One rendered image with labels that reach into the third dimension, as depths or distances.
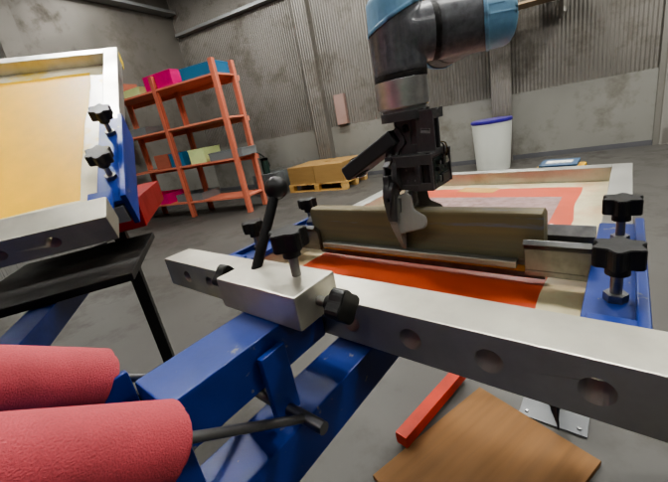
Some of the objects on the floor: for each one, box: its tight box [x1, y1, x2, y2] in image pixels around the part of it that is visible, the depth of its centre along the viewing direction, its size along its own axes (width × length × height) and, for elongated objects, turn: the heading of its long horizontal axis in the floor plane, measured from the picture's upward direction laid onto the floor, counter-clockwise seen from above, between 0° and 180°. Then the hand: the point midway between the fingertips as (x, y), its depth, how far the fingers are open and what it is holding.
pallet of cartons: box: [287, 155, 368, 193], centre depth 694 cm, size 142×102×50 cm
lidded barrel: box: [470, 115, 513, 171], centre depth 563 cm, size 62×62×79 cm
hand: (407, 235), depth 59 cm, fingers open, 4 cm apart
